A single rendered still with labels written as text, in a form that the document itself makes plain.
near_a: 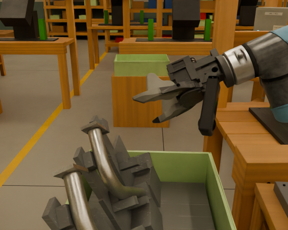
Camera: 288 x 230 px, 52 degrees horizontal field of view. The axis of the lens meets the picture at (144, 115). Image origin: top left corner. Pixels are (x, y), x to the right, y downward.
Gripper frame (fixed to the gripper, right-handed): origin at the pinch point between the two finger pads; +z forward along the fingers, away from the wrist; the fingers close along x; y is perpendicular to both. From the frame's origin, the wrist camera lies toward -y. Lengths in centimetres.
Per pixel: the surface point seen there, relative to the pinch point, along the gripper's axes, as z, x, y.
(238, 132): -26, -77, 9
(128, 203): 11.4, -8.3, -15.2
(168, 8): -57, -553, 506
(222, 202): -8.1, -23.8, -20.7
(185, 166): -0.6, -43.0, -4.5
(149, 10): -10, -539, 516
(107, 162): 10.7, 0.6, -7.1
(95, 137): 11.5, 1.5, -1.1
